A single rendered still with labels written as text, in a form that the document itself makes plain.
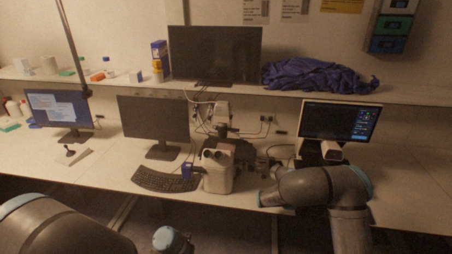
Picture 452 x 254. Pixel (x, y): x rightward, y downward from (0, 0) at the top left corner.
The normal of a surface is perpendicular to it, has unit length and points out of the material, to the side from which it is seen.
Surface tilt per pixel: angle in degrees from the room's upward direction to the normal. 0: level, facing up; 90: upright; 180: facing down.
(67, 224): 22
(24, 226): 15
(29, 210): 7
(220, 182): 91
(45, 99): 86
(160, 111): 86
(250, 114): 90
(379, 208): 0
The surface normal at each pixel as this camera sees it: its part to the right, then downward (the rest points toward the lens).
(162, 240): -0.14, -0.69
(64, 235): 0.36, -0.74
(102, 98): -0.17, 0.46
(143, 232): 0.00, -0.88
